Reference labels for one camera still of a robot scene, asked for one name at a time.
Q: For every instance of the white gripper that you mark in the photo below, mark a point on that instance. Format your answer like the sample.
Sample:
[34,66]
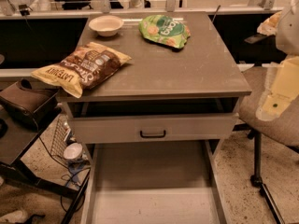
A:
[289,32]

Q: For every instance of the green rice chip bag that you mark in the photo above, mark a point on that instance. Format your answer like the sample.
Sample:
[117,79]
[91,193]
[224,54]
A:
[165,30]

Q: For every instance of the grey drawer cabinet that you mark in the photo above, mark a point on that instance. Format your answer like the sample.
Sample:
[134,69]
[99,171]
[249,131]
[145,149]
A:
[200,79]

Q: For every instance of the open middle drawer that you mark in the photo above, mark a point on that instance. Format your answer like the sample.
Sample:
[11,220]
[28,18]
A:
[154,183]

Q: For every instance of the yellow brown chip bag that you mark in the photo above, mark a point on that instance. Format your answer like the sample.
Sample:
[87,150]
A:
[83,69]

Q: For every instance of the beige office chair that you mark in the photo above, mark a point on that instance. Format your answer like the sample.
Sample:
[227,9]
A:
[284,130]

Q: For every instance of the white paper bowl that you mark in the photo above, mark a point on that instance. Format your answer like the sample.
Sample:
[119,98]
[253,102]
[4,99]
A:
[106,26]

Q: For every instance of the white round container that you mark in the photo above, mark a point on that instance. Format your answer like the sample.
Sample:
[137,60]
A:
[73,152]

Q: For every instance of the dark side table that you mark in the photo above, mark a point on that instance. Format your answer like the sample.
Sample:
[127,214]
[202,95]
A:
[15,143]

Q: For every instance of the top drawer with black handle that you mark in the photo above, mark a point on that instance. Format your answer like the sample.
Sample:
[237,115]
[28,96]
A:
[127,129]

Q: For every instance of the wire basket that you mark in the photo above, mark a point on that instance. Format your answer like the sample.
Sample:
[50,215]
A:
[59,142]

